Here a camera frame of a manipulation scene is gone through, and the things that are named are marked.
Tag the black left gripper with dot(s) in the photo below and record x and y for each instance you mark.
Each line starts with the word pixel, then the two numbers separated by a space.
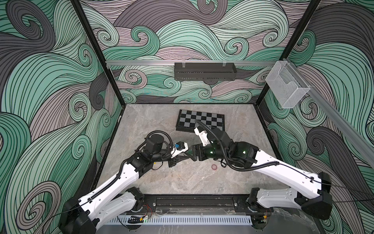
pixel 172 159

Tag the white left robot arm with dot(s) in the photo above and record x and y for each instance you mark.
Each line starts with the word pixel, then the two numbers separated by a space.
pixel 89 213

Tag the clear plastic wall bin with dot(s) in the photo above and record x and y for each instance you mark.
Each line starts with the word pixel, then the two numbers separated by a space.
pixel 287 84

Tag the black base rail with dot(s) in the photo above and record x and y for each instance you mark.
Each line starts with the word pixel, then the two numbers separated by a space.
pixel 198 203

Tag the white ventilated front strip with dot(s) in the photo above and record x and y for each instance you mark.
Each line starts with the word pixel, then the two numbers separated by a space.
pixel 241 220

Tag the black wall shelf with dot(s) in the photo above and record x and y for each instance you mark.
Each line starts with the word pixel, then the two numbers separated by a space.
pixel 205 71

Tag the black white chessboard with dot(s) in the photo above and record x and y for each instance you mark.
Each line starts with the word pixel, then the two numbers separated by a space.
pixel 186 120

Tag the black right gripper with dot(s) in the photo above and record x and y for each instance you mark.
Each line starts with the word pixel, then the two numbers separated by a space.
pixel 197 152

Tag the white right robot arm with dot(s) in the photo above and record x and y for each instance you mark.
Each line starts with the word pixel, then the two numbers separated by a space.
pixel 306 191

